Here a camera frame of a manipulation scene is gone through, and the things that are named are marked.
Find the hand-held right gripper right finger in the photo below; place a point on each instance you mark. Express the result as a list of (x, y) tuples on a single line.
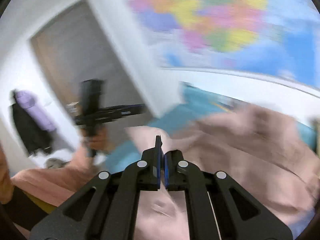
[(168, 173)]

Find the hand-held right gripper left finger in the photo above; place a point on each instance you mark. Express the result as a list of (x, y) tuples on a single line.
[(158, 171)]

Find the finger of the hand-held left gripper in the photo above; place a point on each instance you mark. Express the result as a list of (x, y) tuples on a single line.
[(130, 108), (125, 117)]

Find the pink zip jacket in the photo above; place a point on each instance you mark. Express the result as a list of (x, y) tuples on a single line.
[(237, 145)]

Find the person's left forearm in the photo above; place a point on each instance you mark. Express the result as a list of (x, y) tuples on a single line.
[(82, 158)]

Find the person's left hand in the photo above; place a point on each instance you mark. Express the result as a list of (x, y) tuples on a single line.
[(98, 140)]

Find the grey door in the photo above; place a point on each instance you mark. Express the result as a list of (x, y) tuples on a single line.
[(82, 50)]

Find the purple hanging jacket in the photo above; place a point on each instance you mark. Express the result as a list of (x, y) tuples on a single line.
[(32, 107)]

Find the teal patterned bedsheet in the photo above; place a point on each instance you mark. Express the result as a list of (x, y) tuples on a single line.
[(197, 100)]

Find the black hanging coat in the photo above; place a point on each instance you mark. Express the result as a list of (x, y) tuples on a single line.
[(30, 135)]

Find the grey cloth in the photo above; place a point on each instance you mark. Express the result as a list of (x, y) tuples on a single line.
[(56, 163)]

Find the person's black clothing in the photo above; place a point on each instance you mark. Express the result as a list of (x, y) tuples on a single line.
[(20, 210)]

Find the colourful wall map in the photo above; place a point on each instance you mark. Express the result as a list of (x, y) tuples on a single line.
[(212, 17)]

